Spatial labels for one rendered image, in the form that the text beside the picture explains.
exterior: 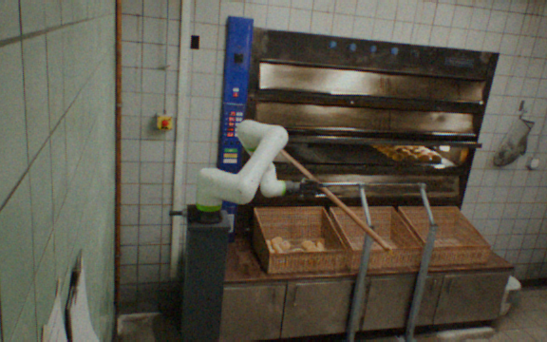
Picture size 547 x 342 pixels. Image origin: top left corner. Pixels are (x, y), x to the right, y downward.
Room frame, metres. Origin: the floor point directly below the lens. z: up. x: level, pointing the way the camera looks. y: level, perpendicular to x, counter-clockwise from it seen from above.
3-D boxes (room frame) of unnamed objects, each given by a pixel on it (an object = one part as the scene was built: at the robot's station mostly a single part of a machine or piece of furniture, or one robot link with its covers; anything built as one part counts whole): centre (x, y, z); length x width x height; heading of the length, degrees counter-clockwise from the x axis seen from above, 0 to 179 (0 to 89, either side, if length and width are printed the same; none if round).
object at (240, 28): (3.99, 0.62, 1.07); 1.93 x 0.16 x 2.15; 18
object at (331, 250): (3.00, -0.20, 0.72); 0.56 x 0.49 x 0.28; 109
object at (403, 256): (3.18, -0.77, 0.72); 0.56 x 0.49 x 0.28; 108
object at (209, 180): (2.08, 0.29, 1.36); 0.16 x 0.13 x 0.19; 69
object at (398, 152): (4.02, -1.08, 1.21); 0.61 x 0.48 x 0.06; 18
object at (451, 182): (3.42, -0.67, 1.02); 1.79 x 0.11 x 0.19; 108
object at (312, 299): (3.12, -0.65, 0.29); 2.42 x 0.56 x 0.58; 108
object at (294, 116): (3.42, -0.67, 1.54); 1.79 x 0.11 x 0.19; 108
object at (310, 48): (3.45, -0.66, 1.99); 1.80 x 0.08 x 0.21; 108
